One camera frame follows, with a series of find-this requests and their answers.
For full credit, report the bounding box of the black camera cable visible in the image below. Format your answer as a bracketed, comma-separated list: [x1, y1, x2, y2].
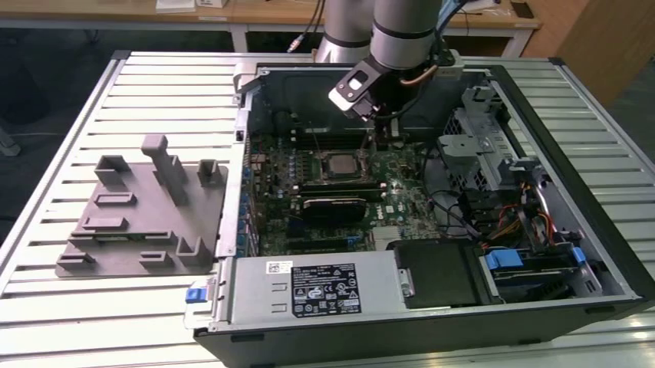
[377, 22, 447, 120]

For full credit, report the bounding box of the grey parts rack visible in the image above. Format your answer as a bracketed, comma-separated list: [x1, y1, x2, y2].
[55, 133, 230, 279]

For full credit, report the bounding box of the grey metal leg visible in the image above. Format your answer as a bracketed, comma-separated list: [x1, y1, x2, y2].
[0, 126, 23, 157]

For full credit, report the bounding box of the black graphics card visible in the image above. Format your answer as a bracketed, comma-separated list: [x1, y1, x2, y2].
[299, 195, 369, 224]

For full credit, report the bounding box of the wooden desk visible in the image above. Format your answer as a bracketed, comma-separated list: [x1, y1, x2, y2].
[0, 0, 543, 53]

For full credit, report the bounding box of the yellow wire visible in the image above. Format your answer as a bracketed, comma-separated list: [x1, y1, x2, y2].
[489, 222, 519, 241]

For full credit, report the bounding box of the silver power supply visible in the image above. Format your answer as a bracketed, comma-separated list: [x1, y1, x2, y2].
[224, 251, 414, 324]

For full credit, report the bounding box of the hanging cable with plug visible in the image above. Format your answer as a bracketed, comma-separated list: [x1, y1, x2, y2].
[286, 0, 328, 53]

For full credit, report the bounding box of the black expansion slot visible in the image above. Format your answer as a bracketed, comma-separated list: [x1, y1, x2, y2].
[284, 239, 347, 253]

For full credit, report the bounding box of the green RAM stick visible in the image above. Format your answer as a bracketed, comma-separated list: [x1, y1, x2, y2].
[94, 233, 151, 244]

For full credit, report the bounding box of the wooden cabinet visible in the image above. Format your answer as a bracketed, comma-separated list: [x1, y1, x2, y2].
[521, 0, 655, 110]

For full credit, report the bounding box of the blue disk carrier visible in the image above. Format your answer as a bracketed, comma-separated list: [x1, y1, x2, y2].
[483, 248, 525, 272]

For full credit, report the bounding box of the black plastic cover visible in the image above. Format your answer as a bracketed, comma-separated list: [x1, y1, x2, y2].
[393, 237, 497, 311]

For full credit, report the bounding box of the silver disk bay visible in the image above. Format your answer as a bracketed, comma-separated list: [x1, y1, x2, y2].
[478, 245, 605, 306]

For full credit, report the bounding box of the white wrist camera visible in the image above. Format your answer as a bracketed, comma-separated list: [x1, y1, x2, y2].
[327, 61, 383, 122]

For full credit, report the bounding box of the orange wire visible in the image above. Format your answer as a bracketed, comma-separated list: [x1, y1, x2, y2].
[541, 214, 561, 243]

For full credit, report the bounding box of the metal socket cover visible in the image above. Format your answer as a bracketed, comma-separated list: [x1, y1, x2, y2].
[356, 145, 378, 181]

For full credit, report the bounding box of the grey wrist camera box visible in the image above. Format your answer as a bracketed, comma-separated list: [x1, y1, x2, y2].
[434, 48, 465, 80]

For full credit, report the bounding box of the silver CPU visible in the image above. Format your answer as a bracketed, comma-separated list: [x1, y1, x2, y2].
[327, 153, 363, 176]

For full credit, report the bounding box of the silver metal drive cage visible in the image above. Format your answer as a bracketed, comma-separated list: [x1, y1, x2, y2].
[435, 86, 518, 195]

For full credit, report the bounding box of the CPU socket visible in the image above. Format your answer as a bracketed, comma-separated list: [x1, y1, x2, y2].
[318, 148, 374, 182]

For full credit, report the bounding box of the black PC case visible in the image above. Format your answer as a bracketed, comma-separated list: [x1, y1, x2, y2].
[192, 57, 655, 368]

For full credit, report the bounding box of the silver chipset heat sink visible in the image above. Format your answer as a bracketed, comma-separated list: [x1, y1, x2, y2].
[371, 225, 407, 245]

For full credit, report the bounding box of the green motherboard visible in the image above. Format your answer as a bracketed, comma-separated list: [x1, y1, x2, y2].
[244, 132, 450, 258]

